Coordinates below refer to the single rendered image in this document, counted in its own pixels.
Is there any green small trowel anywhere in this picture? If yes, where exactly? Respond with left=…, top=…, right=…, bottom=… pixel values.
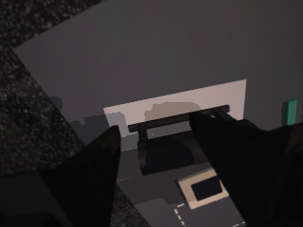
left=284, top=98, right=297, bottom=126

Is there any tan square tile with black center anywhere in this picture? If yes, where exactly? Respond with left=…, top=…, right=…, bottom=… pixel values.
left=178, top=167, right=229, bottom=210

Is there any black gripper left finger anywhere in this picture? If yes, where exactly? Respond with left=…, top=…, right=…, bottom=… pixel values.
left=0, top=125, right=121, bottom=227

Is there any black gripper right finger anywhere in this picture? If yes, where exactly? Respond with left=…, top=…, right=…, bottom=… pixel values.
left=188, top=112, right=303, bottom=226

